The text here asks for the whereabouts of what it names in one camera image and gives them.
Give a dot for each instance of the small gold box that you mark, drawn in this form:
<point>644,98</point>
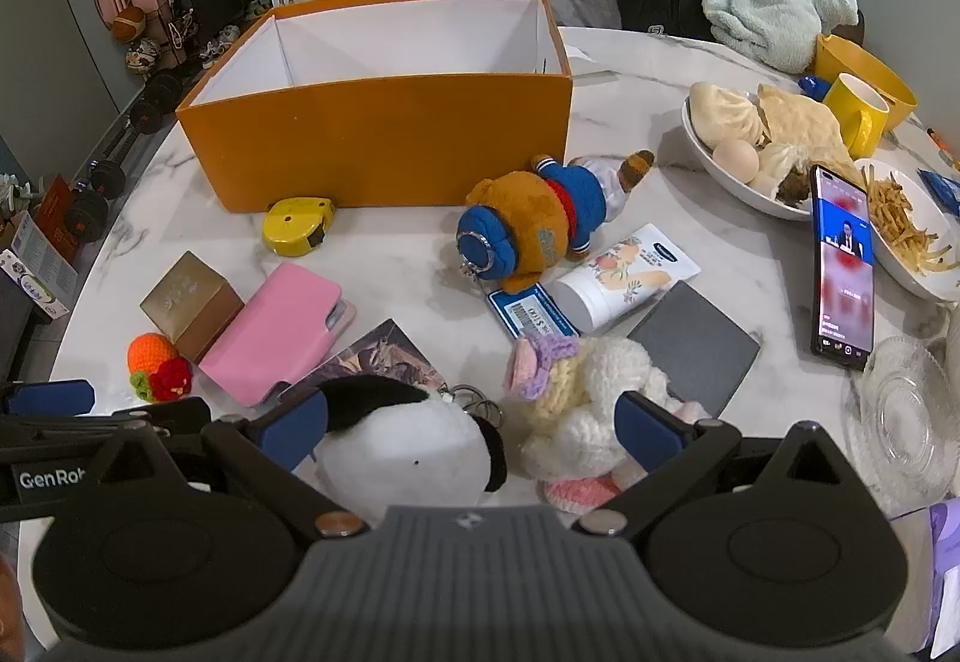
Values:
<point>187,302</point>

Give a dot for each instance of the black dumbbell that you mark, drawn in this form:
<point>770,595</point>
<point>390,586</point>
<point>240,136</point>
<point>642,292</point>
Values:
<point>161,95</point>
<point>94,193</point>

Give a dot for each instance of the blue barcode tag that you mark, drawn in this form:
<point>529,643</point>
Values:
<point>525,313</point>

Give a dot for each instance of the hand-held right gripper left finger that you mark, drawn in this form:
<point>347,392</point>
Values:
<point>289,435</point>

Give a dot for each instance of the white cream tube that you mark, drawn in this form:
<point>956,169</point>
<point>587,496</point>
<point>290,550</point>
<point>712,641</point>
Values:
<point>622,276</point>

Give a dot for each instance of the pile of potato strips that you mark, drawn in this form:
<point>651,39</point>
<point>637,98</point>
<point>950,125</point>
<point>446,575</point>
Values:
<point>904,219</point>

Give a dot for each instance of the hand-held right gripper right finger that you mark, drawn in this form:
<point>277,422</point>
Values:
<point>651,435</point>

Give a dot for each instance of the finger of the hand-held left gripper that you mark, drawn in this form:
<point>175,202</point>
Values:
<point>52,398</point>
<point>169,413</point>

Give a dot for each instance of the purple box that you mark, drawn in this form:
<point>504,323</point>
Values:
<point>946,557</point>

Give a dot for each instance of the steamed bun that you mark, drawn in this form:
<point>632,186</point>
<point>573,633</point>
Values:
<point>780,167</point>
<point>724,110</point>

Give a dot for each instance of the black smartphone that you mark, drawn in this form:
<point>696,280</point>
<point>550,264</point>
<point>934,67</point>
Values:
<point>846,272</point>

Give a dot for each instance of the pink phone case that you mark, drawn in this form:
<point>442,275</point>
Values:
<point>274,332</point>

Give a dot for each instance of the yellow bowl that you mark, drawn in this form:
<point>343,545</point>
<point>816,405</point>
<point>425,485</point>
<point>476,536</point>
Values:
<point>892,80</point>

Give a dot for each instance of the white food bowl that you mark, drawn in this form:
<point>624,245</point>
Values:
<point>724,180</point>

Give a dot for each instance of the clear glass dish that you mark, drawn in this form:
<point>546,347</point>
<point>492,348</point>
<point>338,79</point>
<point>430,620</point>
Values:
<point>907,422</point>

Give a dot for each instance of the yellow mug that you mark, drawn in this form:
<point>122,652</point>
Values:
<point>855,107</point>

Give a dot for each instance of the yellow tape measure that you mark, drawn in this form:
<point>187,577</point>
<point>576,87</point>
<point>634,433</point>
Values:
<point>296,228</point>

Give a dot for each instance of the light blue fleece garment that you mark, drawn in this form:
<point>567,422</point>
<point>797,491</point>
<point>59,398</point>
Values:
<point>772,2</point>

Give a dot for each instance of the crochet orange fruit charm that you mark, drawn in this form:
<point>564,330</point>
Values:
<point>150,362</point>

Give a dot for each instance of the brown bear plush toy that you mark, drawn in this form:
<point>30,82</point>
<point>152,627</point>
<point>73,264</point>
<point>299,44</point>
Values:
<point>525,219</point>

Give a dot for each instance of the small blue object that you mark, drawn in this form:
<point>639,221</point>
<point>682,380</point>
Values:
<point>814,86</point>

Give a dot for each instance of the illustrated card box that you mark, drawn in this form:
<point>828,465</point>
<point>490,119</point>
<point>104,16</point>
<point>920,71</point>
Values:
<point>390,356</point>

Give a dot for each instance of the orange cardboard box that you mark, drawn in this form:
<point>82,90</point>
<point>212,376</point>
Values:
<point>375,137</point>

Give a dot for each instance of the flatbread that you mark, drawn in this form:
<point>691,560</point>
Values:
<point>802,122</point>

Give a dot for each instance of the orange marker pen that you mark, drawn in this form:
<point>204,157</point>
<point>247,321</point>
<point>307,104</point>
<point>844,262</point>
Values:
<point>941,144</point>

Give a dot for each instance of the white crochet doll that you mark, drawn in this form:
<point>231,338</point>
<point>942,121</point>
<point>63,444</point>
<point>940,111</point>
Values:
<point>592,384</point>

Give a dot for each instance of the white printed carton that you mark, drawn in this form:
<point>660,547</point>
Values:
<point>34,257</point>

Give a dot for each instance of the black and white plush toy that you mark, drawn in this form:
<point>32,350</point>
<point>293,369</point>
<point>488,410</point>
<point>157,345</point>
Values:
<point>405,456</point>

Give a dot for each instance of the basketball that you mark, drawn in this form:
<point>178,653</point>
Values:
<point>142,56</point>
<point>129,23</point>

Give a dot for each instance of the dark grey box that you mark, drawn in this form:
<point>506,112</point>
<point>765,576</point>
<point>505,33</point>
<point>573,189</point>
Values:
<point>694,343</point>

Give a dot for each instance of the blue snack packet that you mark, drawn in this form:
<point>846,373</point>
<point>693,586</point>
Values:
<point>943,189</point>

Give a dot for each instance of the pair of sneakers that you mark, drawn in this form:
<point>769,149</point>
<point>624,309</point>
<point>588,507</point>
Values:
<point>221,43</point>

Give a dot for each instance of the white plate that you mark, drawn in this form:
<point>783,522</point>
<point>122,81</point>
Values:
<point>911,279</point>

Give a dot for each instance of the egg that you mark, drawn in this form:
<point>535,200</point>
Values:
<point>735,161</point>

